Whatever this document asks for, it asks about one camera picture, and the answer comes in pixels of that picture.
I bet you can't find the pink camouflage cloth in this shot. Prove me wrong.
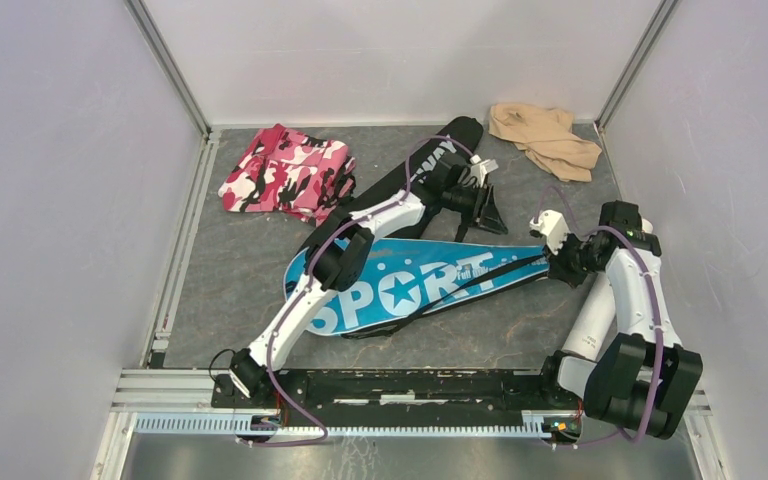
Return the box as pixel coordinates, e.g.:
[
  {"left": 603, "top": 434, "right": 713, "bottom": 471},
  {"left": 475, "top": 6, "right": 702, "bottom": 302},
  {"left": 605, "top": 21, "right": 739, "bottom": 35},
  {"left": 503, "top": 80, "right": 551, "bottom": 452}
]
[{"left": 218, "top": 124, "right": 356, "bottom": 226}]

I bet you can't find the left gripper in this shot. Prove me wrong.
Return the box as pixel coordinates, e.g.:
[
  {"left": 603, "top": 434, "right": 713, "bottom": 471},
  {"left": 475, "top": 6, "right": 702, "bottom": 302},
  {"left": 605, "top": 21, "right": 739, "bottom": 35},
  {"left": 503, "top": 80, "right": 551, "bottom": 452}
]
[{"left": 443, "top": 184, "right": 508, "bottom": 237}]

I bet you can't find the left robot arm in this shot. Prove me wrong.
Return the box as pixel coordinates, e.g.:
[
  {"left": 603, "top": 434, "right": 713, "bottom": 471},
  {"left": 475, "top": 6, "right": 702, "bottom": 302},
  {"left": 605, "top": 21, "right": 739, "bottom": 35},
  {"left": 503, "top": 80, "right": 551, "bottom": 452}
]
[{"left": 229, "top": 155, "right": 500, "bottom": 408}]

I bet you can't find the beige cloth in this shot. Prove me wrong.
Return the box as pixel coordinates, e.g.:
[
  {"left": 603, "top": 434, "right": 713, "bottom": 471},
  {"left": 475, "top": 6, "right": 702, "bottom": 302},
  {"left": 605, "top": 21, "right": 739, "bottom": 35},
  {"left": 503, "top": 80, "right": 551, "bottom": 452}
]
[{"left": 488, "top": 103, "right": 602, "bottom": 183}]

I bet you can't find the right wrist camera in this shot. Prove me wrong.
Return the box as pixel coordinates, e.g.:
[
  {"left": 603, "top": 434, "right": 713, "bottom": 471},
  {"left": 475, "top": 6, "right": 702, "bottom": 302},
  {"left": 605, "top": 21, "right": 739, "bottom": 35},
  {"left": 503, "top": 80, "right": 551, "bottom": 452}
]
[{"left": 529, "top": 210, "right": 571, "bottom": 255}]

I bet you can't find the blue Sport racket cover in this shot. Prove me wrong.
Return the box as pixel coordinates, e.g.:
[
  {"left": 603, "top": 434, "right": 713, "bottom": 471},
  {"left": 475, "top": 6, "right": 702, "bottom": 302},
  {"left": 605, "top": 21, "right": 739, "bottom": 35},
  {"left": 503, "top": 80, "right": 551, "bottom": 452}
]
[{"left": 308, "top": 238, "right": 548, "bottom": 338}]

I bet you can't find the black Crossway racket cover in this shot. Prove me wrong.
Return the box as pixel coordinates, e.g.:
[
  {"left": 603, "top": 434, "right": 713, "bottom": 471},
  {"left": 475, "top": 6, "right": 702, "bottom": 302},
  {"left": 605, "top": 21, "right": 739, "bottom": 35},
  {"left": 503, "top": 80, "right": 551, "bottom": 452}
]
[{"left": 301, "top": 117, "right": 485, "bottom": 253}]

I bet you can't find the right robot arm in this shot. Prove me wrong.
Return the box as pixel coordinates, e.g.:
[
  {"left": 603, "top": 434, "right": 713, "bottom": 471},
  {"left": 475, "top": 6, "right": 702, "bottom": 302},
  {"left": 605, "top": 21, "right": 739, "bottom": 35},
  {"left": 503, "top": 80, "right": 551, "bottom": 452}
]
[{"left": 530, "top": 200, "right": 703, "bottom": 441}]

